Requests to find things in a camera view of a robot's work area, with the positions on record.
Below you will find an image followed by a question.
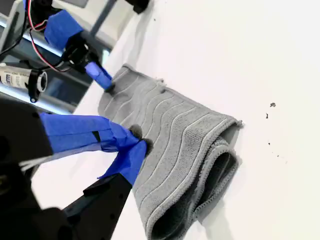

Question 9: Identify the grey striped towel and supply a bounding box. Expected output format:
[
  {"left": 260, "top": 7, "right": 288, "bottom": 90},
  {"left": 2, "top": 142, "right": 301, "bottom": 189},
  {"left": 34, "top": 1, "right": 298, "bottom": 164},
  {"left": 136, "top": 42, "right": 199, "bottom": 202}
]
[{"left": 97, "top": 63, "right": 245, "bottom": 238}]

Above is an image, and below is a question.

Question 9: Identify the shiny metal rail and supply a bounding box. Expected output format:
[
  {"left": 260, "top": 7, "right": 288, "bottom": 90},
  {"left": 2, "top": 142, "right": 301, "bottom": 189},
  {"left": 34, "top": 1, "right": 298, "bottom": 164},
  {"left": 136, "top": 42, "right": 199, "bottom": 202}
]
[
  {"left": 0, "top": 17, "right": 111, "bottom": 60},
  {"left": 0, "top": 82, "right": 79, "bottom": 114}
]

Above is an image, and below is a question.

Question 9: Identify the grey metal frame bar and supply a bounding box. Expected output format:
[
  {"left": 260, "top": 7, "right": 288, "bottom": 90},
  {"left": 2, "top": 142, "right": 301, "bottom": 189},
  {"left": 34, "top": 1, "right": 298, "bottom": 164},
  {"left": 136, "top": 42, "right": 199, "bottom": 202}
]
[{"left": 89, "top": 0, "right": 119, "bottom": 39}]

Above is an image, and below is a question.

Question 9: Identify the black camera cable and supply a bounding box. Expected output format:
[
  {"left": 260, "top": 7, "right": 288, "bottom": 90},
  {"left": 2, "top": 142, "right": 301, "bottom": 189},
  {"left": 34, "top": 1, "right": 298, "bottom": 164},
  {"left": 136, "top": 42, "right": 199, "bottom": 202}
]
[{"left": 0, "top": 14, "right": 29, "bottom": 57}]

